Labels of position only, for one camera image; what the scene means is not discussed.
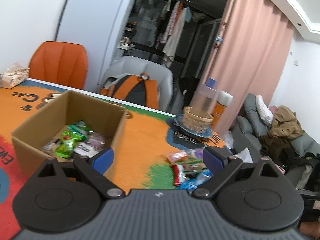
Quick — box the wicker basket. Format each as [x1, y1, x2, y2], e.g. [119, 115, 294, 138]
[182, 106, 215, 134]

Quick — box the blue plate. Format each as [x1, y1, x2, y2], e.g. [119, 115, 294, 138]
[175, 114, 213, 138]

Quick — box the patterned tissue pack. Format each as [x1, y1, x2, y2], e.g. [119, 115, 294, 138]
[0, 62, 30, 89]

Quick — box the orange grey backpack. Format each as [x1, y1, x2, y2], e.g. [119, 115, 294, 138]
[100, 72, 160, 110]

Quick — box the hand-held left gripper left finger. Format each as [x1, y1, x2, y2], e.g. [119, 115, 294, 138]
[30, 147, 125, 200]

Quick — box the clear bottle purple cap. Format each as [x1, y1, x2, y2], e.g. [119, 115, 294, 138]
[189, 77, 219, 123]

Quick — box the grey chair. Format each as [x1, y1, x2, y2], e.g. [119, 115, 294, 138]
[99, 56, 174, 113]

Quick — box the white pillow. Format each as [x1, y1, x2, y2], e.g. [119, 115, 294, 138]
[255, 95, 274, 125]

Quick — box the clear sandwich packet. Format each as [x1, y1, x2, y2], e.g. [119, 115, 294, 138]
[84, 132, 113, 150]

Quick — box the pink curtain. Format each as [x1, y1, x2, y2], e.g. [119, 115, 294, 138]
[197, 0, 294, 133]

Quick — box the bright green snack packet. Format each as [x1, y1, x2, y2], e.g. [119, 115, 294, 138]
[54, 130, 88, 158]

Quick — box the red white snack packet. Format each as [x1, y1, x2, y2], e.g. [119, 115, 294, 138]
[172, 164, 188, 187]

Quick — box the white fridge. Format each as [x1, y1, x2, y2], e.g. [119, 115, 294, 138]
[55, 0, 137, 93]

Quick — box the grey sofa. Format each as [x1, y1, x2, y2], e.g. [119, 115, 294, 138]
[232, 92, 320, 198]

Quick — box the cardboard box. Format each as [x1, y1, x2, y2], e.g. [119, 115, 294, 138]
[11, 90, 127, 180]

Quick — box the small white plastic bag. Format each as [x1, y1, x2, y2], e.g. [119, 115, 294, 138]
[222, 130, 234, 150]

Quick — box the purple snack packet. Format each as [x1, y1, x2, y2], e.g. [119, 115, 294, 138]
[187, 149, 204, 159]

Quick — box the brown jacket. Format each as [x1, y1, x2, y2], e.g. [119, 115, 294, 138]
[260, 105, 304, 150]

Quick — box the orange spray can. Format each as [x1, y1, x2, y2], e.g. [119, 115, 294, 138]
[211, 90, 233, 128]

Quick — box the printed cat table mat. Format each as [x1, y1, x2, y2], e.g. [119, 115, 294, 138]
[0, 79, 227, 230]

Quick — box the white hanging garment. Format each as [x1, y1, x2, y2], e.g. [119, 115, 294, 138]
[162, 1, 188, 67]

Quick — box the silver black snack packet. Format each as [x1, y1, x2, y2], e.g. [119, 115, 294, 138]
[74, 142, 100, 158]

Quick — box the grey cushion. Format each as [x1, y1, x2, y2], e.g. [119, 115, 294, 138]
[244, 93, 269, 137]

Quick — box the dark green snack packet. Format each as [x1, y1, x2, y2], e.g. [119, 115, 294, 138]
[66, 120, 92, 137]

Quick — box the orange chair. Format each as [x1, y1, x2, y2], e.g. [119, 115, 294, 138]
[29, 41, 89, 90]

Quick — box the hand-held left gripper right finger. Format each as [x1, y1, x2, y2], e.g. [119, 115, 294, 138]
[191, 147, 283, 198]

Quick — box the patterned hanging garment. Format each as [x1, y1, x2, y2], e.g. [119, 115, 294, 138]
[159, 0, 180, 45]

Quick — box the orange red snack packet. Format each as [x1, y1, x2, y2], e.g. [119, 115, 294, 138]
[167, 151, 188, 163]

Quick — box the black garment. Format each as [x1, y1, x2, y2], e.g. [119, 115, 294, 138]
[178, 77, 200, 110]

